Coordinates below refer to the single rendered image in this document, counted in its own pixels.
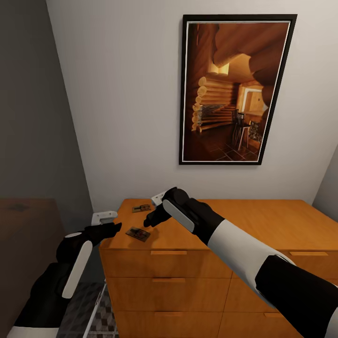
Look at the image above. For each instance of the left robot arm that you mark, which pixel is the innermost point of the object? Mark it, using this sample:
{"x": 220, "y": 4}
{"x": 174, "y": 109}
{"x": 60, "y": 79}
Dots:
{"x": 42, "y": 315}

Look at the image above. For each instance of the mousetrap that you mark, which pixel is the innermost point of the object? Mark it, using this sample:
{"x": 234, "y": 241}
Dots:
{"x": 141, "y": 208}
{"x": 138, "y": 233}

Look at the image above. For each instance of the picture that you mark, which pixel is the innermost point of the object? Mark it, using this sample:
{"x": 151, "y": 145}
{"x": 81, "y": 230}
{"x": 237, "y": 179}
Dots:
{"x": 232, "y": 68}

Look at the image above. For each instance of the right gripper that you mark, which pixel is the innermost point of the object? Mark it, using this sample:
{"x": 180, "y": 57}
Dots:
{"x": 154, "y": 218}

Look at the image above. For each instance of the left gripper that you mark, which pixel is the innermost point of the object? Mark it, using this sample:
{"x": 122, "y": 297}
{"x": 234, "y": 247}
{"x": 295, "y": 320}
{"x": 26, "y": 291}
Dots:
{"x": 107, "y": 230}

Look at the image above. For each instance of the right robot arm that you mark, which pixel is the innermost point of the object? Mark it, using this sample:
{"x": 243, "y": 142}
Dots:
{"x": 308, "y": 302}

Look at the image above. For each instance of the door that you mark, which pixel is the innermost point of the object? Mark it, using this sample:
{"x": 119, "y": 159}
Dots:
{"x": 43, "y": 190}

